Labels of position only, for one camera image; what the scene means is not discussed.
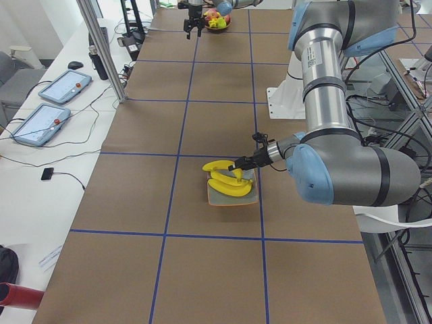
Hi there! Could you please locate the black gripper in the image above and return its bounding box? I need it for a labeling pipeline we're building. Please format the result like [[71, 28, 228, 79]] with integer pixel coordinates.
[[228, 147, 272, 171], [184, 4, 205, 39]]

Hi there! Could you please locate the yellow banana curved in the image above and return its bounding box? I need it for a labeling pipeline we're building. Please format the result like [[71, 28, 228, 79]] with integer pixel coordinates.
[[202, 159, 234, 172]]

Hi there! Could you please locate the yellow banana basket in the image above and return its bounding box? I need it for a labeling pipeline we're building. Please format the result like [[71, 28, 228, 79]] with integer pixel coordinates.
[[210, 170, 252, 187]]

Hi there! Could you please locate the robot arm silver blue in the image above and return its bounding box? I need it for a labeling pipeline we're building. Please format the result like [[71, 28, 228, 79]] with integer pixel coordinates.
[[234, 1, 421, 207], [178, 0, 262, 39]]

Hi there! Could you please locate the brown wicker basket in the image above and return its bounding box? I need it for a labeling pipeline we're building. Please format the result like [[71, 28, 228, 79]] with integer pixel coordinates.
[[205, 11, 231, 32]]

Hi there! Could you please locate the grey square plate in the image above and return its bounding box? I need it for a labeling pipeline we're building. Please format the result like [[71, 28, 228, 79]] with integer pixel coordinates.
[[207, 169, 259, 207]]

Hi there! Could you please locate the black power adapter box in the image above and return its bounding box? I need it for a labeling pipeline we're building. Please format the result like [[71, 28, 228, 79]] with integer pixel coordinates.
[[117, 36, 142, 61]]

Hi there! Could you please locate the black water bottle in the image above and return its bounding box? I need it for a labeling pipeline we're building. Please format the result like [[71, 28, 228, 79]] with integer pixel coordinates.
[[88, 45, 108, 80]]

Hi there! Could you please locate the black computer mouse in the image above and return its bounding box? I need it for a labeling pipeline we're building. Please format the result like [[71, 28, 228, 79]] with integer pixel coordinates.
[[67, 61, 84, 70]]

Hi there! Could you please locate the blue teach pendant far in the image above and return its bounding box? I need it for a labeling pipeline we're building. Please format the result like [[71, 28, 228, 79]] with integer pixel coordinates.
[[38, 69, 92, 105]]

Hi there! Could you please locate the blue teach pendant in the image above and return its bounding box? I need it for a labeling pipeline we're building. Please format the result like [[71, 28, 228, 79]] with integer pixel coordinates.
[[9, 103, 71, 147], [38, 69, 92, 105]]

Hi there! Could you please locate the blue teach pendant near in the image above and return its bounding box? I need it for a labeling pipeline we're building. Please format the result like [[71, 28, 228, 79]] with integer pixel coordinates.
[[9, 103, 71, 147]]

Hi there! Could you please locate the small black puck device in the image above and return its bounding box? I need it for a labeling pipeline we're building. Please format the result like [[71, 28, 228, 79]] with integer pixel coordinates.
[[40, 167, 54, 181]]

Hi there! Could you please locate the black bag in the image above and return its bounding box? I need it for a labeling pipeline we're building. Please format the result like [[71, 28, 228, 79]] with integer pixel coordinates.
[[0, 245, 19, 284]]

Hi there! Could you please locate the red cylinder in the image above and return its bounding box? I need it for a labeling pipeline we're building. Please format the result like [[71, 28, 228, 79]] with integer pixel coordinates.
[[1, 282, 45, 310]]

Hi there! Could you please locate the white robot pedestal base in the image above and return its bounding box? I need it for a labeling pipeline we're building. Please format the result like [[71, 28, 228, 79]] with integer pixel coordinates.
[[267, 55, 305, 119]]

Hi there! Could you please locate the aluminium frame post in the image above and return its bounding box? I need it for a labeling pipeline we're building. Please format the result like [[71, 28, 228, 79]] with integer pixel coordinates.
[[76, 0, 126, 103]]

